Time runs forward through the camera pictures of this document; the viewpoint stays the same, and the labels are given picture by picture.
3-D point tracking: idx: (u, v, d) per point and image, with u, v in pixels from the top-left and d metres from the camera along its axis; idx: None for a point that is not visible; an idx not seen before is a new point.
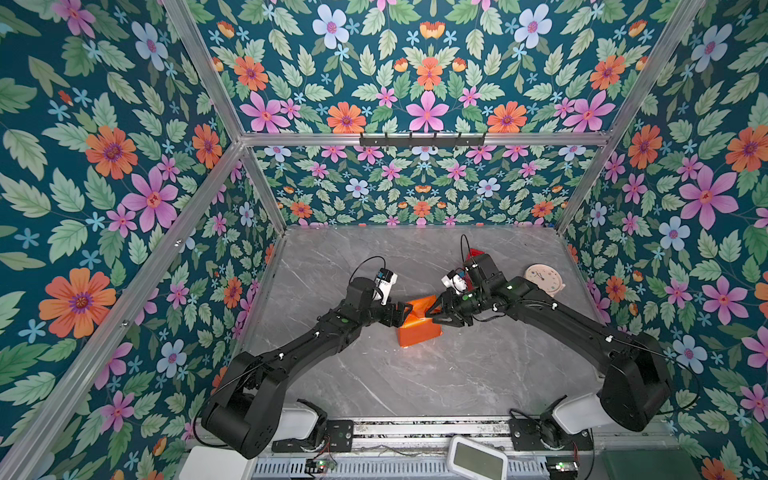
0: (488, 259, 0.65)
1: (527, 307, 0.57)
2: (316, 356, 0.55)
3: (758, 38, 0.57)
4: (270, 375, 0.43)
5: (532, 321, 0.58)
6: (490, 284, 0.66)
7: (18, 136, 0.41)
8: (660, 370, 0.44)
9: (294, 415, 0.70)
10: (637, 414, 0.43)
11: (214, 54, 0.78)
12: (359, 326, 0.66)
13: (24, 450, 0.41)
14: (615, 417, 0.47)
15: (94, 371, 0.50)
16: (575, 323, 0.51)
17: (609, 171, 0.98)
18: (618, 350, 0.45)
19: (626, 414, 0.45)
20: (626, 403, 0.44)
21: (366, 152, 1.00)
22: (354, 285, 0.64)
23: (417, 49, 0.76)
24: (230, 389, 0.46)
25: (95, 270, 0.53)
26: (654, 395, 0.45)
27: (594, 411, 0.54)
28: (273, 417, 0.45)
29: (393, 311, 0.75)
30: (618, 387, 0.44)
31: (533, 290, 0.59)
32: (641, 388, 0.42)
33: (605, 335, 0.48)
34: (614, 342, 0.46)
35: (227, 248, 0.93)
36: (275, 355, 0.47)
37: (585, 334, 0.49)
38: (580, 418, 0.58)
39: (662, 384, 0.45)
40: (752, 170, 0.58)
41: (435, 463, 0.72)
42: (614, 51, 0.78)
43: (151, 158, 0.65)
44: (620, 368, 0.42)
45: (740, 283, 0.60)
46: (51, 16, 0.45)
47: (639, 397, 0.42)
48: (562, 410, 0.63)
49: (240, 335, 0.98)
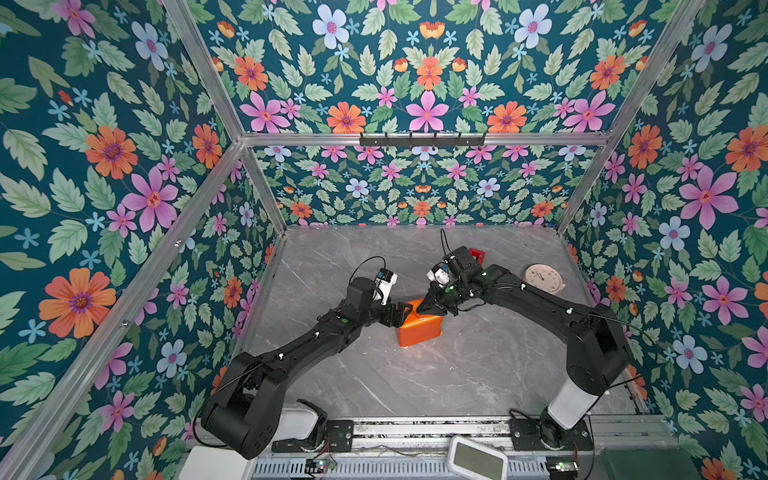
0: (465, 250, 0.69)
1: (500, 290, 0.61)
2: (316, 356, 0.55)
3: (758, 38, 0.57)
4: (270, 376, 0.42)
5: (506, 304, 0.62)
6: (467, 274, 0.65)
7: (18, 136, 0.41)
8: (616, 337, 0.48)
9: (293, 416, 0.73)
10: (597, 378, 0.47)
11: (214, 54, 0.78)
12: (359, 326, 0.66)
13: (24, 449, 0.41)
14: (578, 384, 0.51)
15: (94, 371, 0.50)
16: (540, 299, 0.55)
17: (609, 171, 0.98)
18: (578, 321, 0.49)
19: (587, 380, 0.49)
20: (586, 369, 0.48)
21: (366, 152, 1.00)
22: (354, 285, 0.64)
23: (417, 49, 0.76)
24: (230, 390, 0.46)
25: (95, 270, 0.53)
26: (614, 361, 0.48)
27: (576, 394, 0.56)
28: (273, 417, 0.45)
29: (393, 311, 0.75)
30: (579, 354, 0.47)
31: (505, 273, 0.64)
32: (600, 353, 0.46)
33: (566, 306, 0.52)
34: (574, 312, 0.51)
35: (227, 247, 0.93)
36: (275, 355, 0.47)
37: (548, 307, 0.53)
38: (569, 407, 0.60)
39: (621, 351, 0.48)
40: (752, 170, 0.58)
41: (435, 463, 0.72)
42: (614, 51, 0.78)
43: (151, 158, 0.65)
44: (578, 335, 0.46)
45: (741, 283, 0.60)
46: (51, 16, 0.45)
47: (598, 361, 0.46)
48: (556, 404, 0.63)
49: (240, 335, 0.98)
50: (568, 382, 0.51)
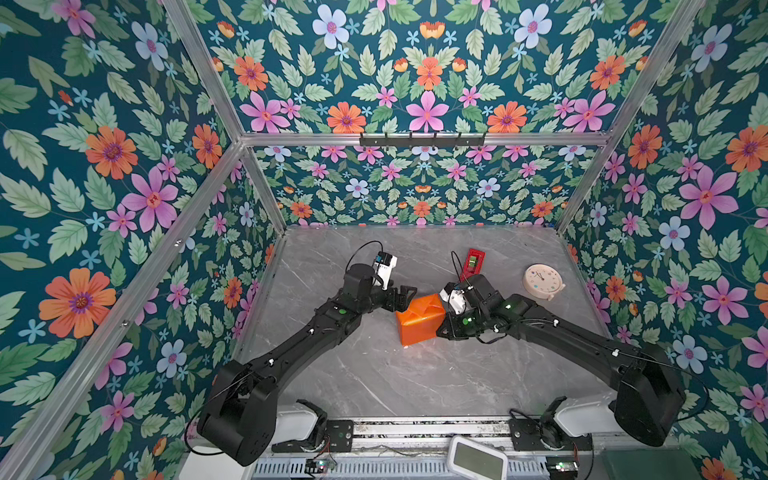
0: (484, 279, 0.64)
1: (529, 327, 0.56)
2: (312, 354, 0.53)
3: (758, 38, 0.57)
4: (260, 385, 0.41)
5: (538, 340, 0.56)
6: (488, 306, 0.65)
7: (18, 136, 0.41)
8: (670, 380, 0.44)
9: (292, 418, 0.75)
10: (654, 429, 0.42)
11: (214, 54, 0.78)
12: (356, 316, 0.62)
13: (25, 449, 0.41)
14: (631, 431, 0.46)
15: (94, 371, 0.50)
16: (581, 340, 0.50)
17: (609, 171, 0.98)
18: (627, 366, 0.44)
19: (643, 429, 0.44)
20: (641, 418, 0.43)
21: (366, 152, 1.00)
22: (351, 274, 0.60)
23: (417, 49, 0.76)
24: (220, 399, 0.45)
25: (95, 270, 0.53)
26: (668, 408, 0.44)
27: (599, 420, 0.54)
28: (268, 424, 0.44)
29: (395, 296, 0.72)
30: (633, 402, 0.43)
31: (531, 306, 0.59)
32: (656, 401, 0.42)
33: (611, 349, 0.47)
34: (621, 356, 0.46)
35: (227, 248, 0.93)
36: (265, 361, 0.45)
37: (592, 350, 0.48)
38: (584, 423, 0.58)
39: (675, 395, 0.44)
40: (752, 170, 0.58)
41: (435, 463, 0.72)
42: (614, 51, 0.78)
43: (151, 158, 0.65)
44: (632, 383, 0.42)
45: (740, 283, 0.60)
46: (51, 16, 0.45)
47: (653, 410, 0.41)
48: (567, 413, 0.62)
49: (240, 335, 0.98)
50: (597, 407, 0.54)
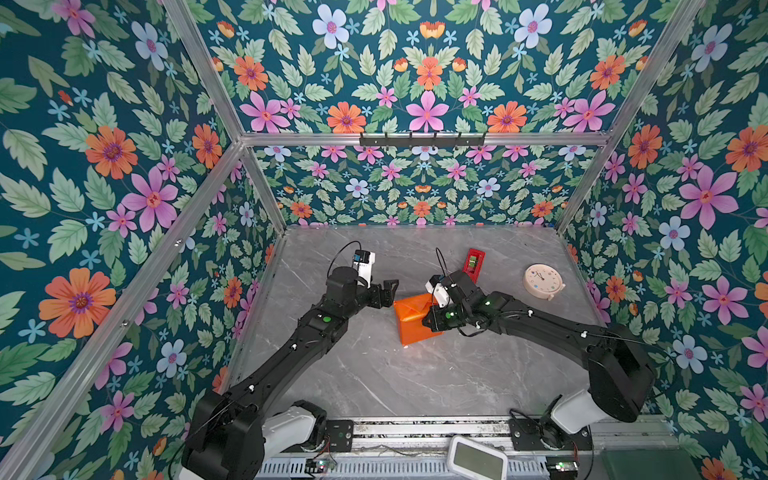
0: (466, 276, 0.66)
1: (507, 320, 0.58)
2: (297, 371, 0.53)
3: (758, 38, 0.57)
4: (240, 416, 0.39)
5: (519, 333, 0.58)
6: (470, 303, 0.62)
7: (18, 136, 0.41)
8: (637, 355, 0.46)
9: (289, 428, 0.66)
10: (626, 404, 0.44)
11: (214, 54, 0.78)
12: (342, 322, 0.60)
13: (25, 448, 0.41)
14: (606, 410, 0.48)
15: (94, 371, 0.50)
16: (552, 325, 0.53)
17: (609, 171, 0.98)
18: (595, 346, 0.46)
19: (615, 406, 0.46)
20: (613, 395, 0.45)
21: (366, 152, 1.00)
22: (333, 279, 0.57)
23: (417, 49, 0.76)
24: (200, 434, 0.42)
25: (95, 270, 0.53)
26: (639, 383, 0.46)
27: (588, 408, 0.54)
28: (257, 449, 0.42)
29: (380, 292, 0.70)
30: (603, 381, 0.45)
31: (508, 300, 0.62)
32: (624, 376, 0.44)
33: (580, 331, 0.50)
34: (589, 336, 0.48)
35: (227, 248, 0.93)
36: (245, 389, 0.43)
37: (562, 334, 0.51)
38: (578, 416, 0.58)
39: (644, 370, 0.46)
40: (752, 170, 0.58)
41: (435, 463, 0.72)
42: (614, 51, 0.78)
43: (151, 158, 0.65)
44: (599, 360, 0.44)
45: (741, 282, 0.60)
46: (51, 16, 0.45)
47: (623, 386, 0.43)
48: (561, 411, 0.62)
49: (240, 335, 0.98)
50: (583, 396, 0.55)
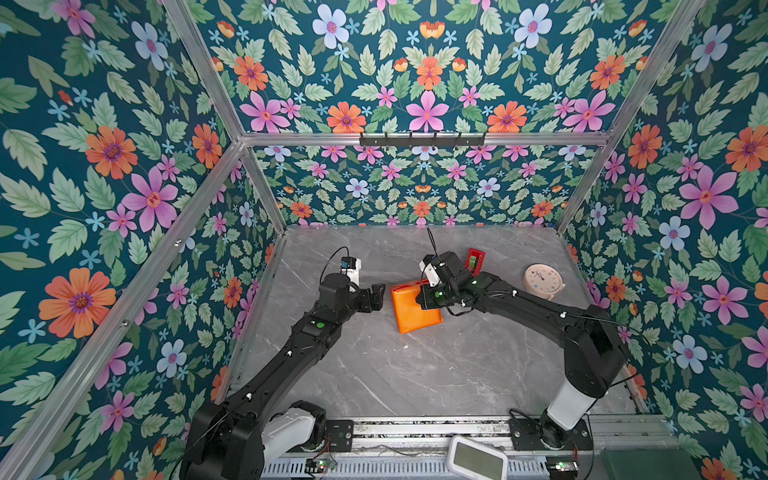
0: (455, 258, 0.67)
1: (492, 298, 0.60)
2: (294, 377, 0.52)
3: (758, 38, 0.57)
4: (240, 425, 0.39)
5: (500, 312, 0.61)
6: (457, 281, 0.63)
7: (18, 136, 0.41)
8: (610, 337, 0.48)
9: (290, 431, 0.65)
10: (596, 381, 0.46)
11: (214, 54, 0.78)
12: (336, 327, 0.61)
13: (25, 448, 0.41)
14: (577, 387, 0.51)
15: (94, 371, 0.50)
16: (533, 305, 0.54)
17: (609, 171, 0.98)
18: (573, 325, 0.48)
19: (586, 383, 0.48)
20: (585, 373, 0.47)
21: (366, 152, 1.00)
22: (326, 285, 0.58)
23: (417, 49, 0.76)
24: (199, 446, 0.42)
25: (95, 269, 0.53)
26: (610, 362, 0.48)
27: (575, 396, 0.56)
28: (257, 458, 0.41)
29: (370, 297, 0.72)
30: (577, 357, 0.47)
31: (494, 280, 0.63)
32: (596, 355, 0.46)
33: (560, 311, 0.52)
34: (568, 316, 0.50)
35: (227, 247, 0.93)
36: (242, 397, 0.43)
37: (543, 313, 0.52)
38: (569, 408, 0.59)
39: (616, 350, 0.49)
40: (752, 170, 0.58)
41: (435, 463, 0.72)
42: (614, 51, 0.78)
43: (151, 158, 0.65)
44: (575, 340, 0.46)
45: (740, 282, 0.60)
46: (51, 16, 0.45)
47: (594, 363, 0.45)
48: (556, 406, 0.63)
49: (240, 334, 0.98)
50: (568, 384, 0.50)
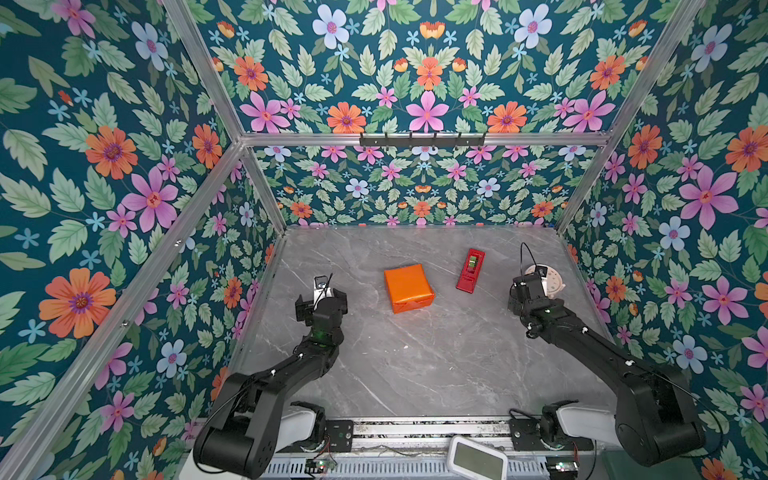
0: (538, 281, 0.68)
1: (558, 330, 0.60)
2: (306, 374, 0.58)
3: (758, 38, 0.57)
4: (268, 389, 0.43)
5: (561, 344, 0.60)
6: (531, 305, 0.69)
7: (18, 136, 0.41)
8: (684, 412, 0.42)
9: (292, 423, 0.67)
10: (647, 442, 0.42)
11: (214, 54, 0.78)
12: (335, 348, 0.68)
13: (24, 449, 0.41)
14: (629, 444, 0.45)
15: (94, 371, 0.50)
16: (599, 346, 0.52)
17: (609, 171, 0.98)
18: (635, 374, 0.45)
19: (638, 441, 0.43)
20: (636, 430, 0.43)
21: (366, 152, 1.00)
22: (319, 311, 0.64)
23: (417, 49, 0.76)
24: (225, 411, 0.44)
25: (95, 270, 0.53)
26: (672, 435, 0.42)
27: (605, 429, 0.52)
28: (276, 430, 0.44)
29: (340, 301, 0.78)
30: (629, 407, 0.44)
31: (569, 315, 0.62)
32: (654, 416, 0.42)
33: (625, 359, 0.48)
34: (634, 367, 0.47)
35: (227, 248, 0.93)
36: (267, 372, 0.49)
37: (606, 355, 0.50)
38: (585, 427, 0.58)
39: (687, 426, 0.42)
40: (752, 170, 0.58)
41: (435, 463, 0.72)
42: (614, 51, 0.78)
43: (151, 158, 0.65)
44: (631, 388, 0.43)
45: (740, 282, 0.60)
46: (51, 16, 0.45)
47: (650, 424, 0.41)
48: (573, 413, 0.61)
49: (240, 335, 0.98)
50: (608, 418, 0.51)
